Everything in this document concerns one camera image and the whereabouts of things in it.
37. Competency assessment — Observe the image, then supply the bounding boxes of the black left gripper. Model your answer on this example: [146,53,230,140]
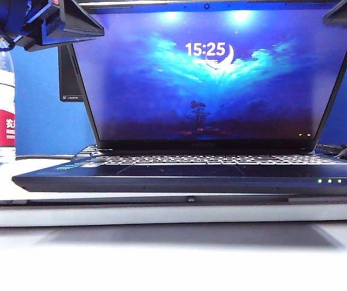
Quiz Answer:
[0,0,106,53]

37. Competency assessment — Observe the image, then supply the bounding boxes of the black Hasee laptop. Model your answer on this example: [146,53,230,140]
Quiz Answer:
[11,0,347,196]

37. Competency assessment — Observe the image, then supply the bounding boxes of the black ASUS monitor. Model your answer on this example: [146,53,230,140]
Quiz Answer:
[58,42,86,103]

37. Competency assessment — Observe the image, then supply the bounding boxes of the blue desk partition panel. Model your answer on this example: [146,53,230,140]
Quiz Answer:
[9,27,347,158]

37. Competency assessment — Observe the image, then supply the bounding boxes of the black keyboard with white keys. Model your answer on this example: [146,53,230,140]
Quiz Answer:
[73,144,101,159]

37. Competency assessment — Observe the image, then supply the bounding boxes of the white desk slab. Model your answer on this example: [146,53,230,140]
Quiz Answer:
[0,202,347,229]

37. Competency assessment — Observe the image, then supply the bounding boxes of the black laptop power cable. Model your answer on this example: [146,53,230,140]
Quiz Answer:
[316,138,347,161]

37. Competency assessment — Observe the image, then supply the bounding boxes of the black cable along partition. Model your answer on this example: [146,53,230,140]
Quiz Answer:
[15,154,75,161]

